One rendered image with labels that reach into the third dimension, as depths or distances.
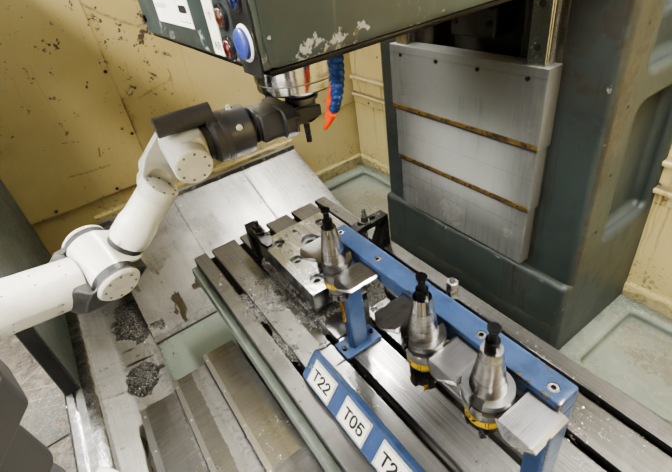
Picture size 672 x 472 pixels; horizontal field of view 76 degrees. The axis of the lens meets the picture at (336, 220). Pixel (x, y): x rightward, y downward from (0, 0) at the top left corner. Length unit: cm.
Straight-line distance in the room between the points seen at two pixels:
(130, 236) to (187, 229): 100
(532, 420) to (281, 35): 49
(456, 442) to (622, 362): 73
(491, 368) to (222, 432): 79
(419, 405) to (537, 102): 66
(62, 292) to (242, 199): 115
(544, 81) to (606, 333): 83
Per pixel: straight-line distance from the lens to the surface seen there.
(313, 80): 77
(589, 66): 100
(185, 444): 124
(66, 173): 183
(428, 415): 94
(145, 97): 180
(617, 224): 135
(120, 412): 145
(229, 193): 191
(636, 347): 157
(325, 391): 94
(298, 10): 46
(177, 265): 174
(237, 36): 46
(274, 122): 79
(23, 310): 83
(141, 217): 82
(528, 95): 102
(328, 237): 72
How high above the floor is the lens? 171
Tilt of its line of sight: 34 degrees down
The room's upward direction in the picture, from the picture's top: 9 degrees counter-clockwise
